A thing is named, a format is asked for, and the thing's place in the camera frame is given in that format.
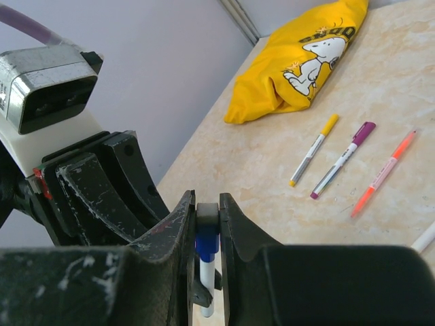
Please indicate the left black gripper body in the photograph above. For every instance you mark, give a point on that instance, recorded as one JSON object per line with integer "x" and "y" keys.
{"x": 94, "y": 193}

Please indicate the white pen yellow tip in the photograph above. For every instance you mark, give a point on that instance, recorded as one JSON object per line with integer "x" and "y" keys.
{"x": 306, "y": 160}

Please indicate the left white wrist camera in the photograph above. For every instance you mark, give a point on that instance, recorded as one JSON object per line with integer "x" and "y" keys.
{"x": 44, "y": 92}

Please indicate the purple pen cap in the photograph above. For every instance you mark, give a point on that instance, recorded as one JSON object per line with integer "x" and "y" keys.
{"x": 364, "y": 131}

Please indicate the orange white pen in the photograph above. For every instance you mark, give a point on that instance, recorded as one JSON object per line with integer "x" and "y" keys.
{"x": 383, "y": 173}

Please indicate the aluminium frame side rail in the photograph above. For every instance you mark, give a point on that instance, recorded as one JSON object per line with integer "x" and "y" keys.
{"x": 238, "y": 15}

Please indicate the yellow pen cap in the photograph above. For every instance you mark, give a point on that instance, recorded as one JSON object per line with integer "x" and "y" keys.
{"x": 329, "y": 125}

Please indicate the blue pen cap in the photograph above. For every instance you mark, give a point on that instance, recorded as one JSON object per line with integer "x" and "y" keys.
{"x": 207, "y": 231}

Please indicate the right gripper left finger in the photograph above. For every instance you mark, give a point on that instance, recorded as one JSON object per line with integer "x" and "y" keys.
{"x": 148, "y": 282}

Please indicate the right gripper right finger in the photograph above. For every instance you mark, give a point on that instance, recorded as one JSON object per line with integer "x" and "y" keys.
{"x": 269, "y": 283}

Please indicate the yellow folded shirt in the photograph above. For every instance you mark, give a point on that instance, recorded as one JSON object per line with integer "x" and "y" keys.
{"x": 296, "y": 62}

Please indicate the white pen red marks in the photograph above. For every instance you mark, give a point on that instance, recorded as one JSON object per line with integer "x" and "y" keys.
{"x": 330, "y": 175}

